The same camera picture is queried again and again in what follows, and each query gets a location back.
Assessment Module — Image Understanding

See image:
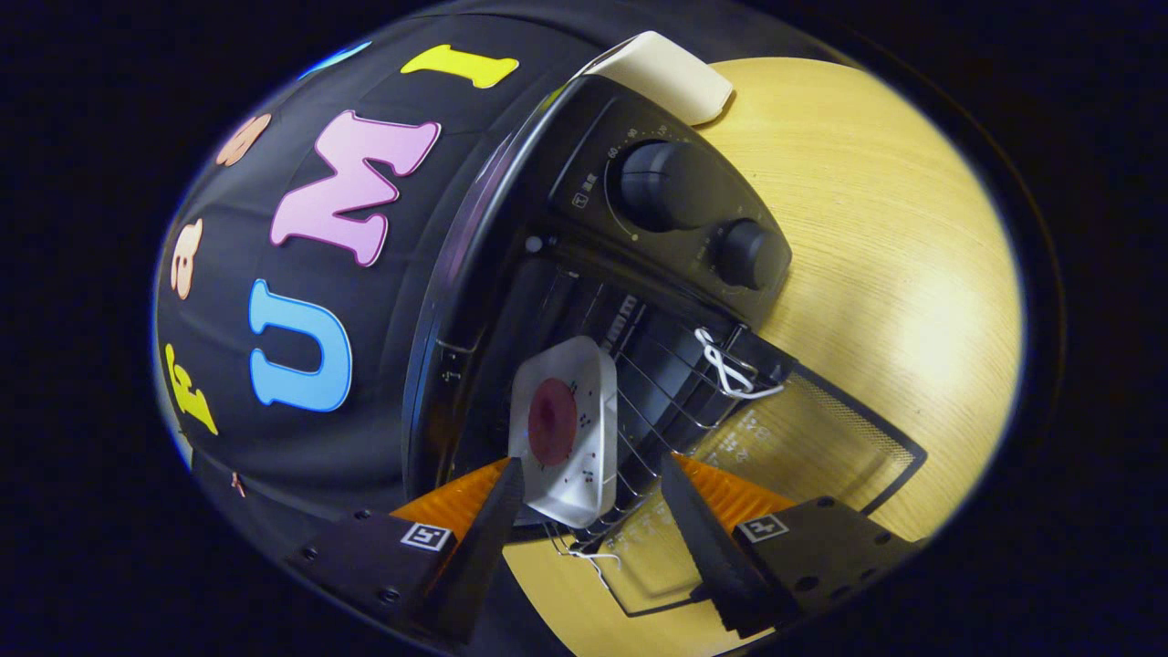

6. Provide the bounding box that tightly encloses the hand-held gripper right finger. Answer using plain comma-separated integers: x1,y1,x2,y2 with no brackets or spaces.
659,454,923,640

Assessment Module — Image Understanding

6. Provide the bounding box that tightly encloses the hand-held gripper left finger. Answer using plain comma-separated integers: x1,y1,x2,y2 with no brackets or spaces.
285,456,526,644

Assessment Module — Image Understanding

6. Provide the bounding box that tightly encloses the white square plate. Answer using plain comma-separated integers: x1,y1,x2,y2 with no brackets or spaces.
507,335,619,530

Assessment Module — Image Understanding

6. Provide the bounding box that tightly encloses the pink ham slice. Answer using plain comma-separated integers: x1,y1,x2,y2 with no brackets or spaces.
528,378,579,468

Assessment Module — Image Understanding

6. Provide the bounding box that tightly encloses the black toaster oven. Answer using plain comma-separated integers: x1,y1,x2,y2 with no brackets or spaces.
401,73,929,631

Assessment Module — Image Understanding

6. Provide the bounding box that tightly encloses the white bread toaster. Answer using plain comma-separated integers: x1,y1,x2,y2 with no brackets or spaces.
575,30,735,127

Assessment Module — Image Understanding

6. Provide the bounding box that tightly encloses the white cord tie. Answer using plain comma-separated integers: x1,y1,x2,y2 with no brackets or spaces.
694,327,785,402
550,537,623,585

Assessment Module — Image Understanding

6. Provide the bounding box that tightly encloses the metal wire oven rack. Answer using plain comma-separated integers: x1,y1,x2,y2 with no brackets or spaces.
543,283,795,558

